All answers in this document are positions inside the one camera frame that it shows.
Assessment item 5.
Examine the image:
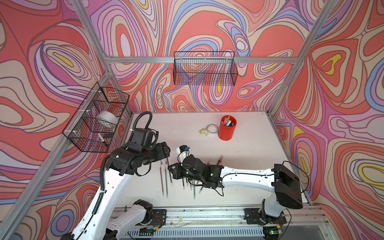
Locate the dark blue pencil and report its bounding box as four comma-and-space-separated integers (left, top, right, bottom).
167, 158, 173, 187

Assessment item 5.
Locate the green pencil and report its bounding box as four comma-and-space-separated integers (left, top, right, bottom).
164, 167, 169, 198

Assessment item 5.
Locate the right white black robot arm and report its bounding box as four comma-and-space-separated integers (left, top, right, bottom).
168, 153, 303, 226

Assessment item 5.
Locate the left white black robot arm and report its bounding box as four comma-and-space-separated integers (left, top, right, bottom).
61, 112, 171, 240

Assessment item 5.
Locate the yellow black capped pencil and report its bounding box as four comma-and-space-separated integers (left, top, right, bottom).
217, 155, 224, 165

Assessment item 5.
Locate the yellow binder clip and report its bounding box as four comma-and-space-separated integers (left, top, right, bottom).
199, 128, 209, 136

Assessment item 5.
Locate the clear tape roll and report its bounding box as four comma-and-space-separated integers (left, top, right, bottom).
206, 124, 219, 136

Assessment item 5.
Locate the red pen cup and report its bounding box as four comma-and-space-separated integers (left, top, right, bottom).
218, 115, 237, 141

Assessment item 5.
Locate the white tape roll in basket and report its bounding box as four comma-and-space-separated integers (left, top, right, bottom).
96, 111, 119, 128

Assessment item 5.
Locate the white marker in basket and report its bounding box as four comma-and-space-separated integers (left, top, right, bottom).
98, 133, 108, 146

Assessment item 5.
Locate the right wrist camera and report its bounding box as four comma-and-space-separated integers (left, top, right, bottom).
177, 145, 190, 163

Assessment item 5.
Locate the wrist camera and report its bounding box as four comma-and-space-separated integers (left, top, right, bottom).
128, 128, 159, 152
177, 145, 190, 163

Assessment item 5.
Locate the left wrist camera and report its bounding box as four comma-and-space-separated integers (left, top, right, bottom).
128, 128, 159, 152

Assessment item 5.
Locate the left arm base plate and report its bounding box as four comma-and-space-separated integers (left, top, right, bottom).
140, 209, 167, 227

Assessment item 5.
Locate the black wire basket left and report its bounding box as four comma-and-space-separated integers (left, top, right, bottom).
63, 83, 130, 153

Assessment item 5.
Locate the black wire basket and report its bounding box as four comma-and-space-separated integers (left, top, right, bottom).
173, 50, 239, 86
63, 83, 130, 153

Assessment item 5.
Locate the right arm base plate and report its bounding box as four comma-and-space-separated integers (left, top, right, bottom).
244, 208, 287, 226

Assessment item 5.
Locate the black wire basket rear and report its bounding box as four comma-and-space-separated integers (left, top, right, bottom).
173, 50, 239, 86

